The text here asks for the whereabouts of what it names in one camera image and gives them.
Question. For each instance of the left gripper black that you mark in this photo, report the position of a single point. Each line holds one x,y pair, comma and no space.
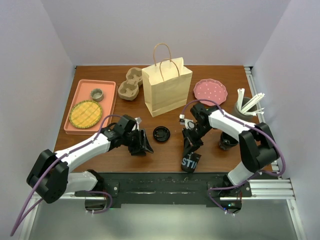
142,144

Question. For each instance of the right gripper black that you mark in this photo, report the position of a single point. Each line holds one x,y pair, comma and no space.
190,144

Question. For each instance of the black coffee cup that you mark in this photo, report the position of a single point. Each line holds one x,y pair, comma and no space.
189,162
227,142

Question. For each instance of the black cup lid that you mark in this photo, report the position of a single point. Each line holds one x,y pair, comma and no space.
161,134

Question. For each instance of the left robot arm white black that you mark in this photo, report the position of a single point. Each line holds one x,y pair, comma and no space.
52,174

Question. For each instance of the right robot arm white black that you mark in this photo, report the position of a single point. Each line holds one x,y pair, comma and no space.
256,142

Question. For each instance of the cardboard cup carrier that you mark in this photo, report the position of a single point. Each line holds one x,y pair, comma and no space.
129,89

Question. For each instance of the pink polka dot plate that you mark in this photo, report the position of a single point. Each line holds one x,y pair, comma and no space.
210,89

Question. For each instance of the yellow woven coaster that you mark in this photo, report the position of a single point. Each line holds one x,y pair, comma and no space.
85,114

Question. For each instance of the salmon pink tray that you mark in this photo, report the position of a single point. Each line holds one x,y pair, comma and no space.
82,93

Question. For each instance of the small grey ceramic cup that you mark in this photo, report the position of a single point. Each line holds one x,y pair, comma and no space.
97,95

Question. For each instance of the grey straw holder cup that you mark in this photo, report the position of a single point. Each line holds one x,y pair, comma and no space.
238,114

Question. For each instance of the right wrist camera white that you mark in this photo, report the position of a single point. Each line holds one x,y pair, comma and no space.
187,124

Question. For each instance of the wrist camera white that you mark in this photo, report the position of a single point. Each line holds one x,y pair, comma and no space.
137,124
187,124

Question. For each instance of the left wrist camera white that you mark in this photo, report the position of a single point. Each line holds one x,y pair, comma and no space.
137,124

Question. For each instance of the brown paper bag with handles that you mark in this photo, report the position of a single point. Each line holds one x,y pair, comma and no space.
166,84

